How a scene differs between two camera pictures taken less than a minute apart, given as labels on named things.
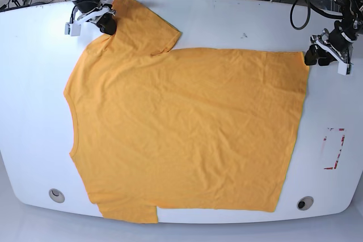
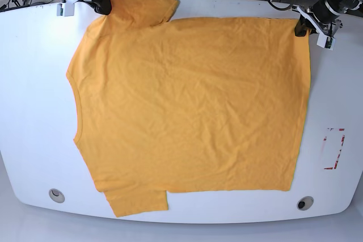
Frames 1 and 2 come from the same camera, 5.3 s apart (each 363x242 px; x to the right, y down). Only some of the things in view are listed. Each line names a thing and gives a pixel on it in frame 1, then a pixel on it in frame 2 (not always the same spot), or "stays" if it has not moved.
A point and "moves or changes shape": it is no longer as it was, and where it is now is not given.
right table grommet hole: (305, 203) stays
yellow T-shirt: (192, 128) moves or changes shape
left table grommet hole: (56, 195) stays
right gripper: (324, 40) to (328, 29)
